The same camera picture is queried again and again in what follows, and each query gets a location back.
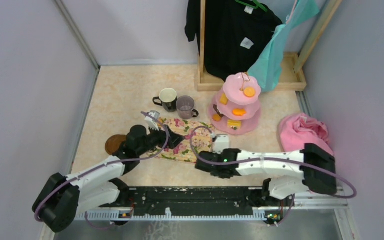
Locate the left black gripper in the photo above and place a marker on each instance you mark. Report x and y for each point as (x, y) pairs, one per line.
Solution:
(175, 139)

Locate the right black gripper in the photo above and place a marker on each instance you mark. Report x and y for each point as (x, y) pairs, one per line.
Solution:
(213, 174)

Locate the floral rectangular tray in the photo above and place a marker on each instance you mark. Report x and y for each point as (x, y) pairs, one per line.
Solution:
(197, 139)

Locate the yellow layered cake slice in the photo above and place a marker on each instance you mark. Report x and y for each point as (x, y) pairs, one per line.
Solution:
(234, 124)

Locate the orange flower-shaped cookie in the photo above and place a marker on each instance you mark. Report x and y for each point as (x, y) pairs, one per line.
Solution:
(216, 117)

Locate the orange fish-shaped cake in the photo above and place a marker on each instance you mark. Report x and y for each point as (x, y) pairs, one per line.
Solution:
(239, 112)

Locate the chocolate triangle cake slice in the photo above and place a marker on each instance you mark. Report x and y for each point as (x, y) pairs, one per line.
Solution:
(215, 107)

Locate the yellow rectangular biscuit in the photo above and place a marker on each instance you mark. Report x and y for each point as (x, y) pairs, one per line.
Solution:
(223, 99)

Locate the round dotted biscuit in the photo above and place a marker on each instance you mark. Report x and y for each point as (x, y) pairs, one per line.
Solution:
(249, 92)

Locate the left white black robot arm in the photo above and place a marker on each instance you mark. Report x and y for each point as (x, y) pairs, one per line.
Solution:
(63, 197)

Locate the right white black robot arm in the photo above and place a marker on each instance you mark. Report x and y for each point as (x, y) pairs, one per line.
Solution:
(288, 173)

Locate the black mug white inside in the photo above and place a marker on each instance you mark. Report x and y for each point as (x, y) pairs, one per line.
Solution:
(167, 99)

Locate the pink three-tier cake stand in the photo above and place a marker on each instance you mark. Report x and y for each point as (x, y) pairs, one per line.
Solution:
(233, 89)

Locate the brown round coaster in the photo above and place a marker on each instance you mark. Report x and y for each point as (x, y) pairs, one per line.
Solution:
(113, 143)

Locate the pink crumpled towel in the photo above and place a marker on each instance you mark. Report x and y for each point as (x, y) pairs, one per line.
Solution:
(298, 129)

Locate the teal garment hanging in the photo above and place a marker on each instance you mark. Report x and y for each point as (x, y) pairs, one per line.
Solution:
(267, 68)

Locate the wooden clothes rack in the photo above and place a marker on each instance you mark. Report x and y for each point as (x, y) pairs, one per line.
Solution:
(292, 77)

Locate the black t-shirt on hanger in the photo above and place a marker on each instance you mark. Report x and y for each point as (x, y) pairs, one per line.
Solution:
(235, 35)

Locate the green clothes hanger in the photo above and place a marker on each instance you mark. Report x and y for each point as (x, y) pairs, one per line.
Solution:
(254, 4)

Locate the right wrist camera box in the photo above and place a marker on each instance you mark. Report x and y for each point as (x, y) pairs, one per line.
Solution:
(219, 143)

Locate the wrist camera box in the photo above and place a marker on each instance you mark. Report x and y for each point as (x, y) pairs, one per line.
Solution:
(219, 143)
(151, 119)

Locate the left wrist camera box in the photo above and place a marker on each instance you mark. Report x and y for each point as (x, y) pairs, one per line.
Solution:
(151, 119)

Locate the grey mug black handle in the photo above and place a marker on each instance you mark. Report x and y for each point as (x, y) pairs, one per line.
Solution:
(185, 106)

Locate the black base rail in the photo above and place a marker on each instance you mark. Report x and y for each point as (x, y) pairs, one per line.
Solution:
(207, 204)

